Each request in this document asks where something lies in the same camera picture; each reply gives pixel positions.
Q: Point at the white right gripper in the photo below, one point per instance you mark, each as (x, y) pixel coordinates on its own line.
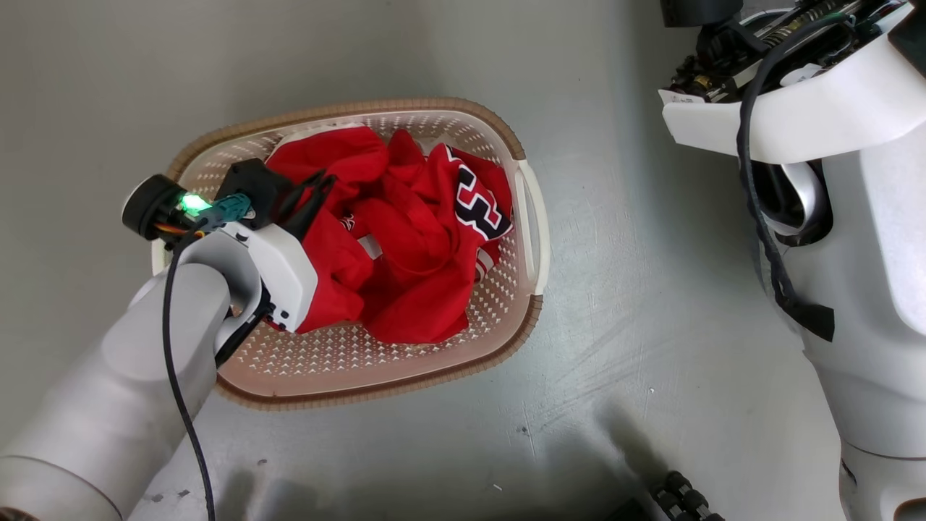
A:
(832, 108)

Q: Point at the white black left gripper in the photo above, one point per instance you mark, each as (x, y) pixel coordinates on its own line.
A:
(286, 271)

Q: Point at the red sports jersey clothing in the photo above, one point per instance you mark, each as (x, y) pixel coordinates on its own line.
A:
(412, 239)

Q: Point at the white grey robot right arm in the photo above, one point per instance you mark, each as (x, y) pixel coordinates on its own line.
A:
(882, 289)

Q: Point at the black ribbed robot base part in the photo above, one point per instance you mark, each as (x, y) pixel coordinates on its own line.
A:
(684, 496)

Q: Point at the white grey robot left arm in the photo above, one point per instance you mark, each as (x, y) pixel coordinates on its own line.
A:
(108, 405)

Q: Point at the beige perforated laundry basket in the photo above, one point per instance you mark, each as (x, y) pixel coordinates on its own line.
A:
(405, 365)

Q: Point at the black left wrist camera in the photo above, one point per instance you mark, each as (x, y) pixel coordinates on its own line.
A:
(148, 206)

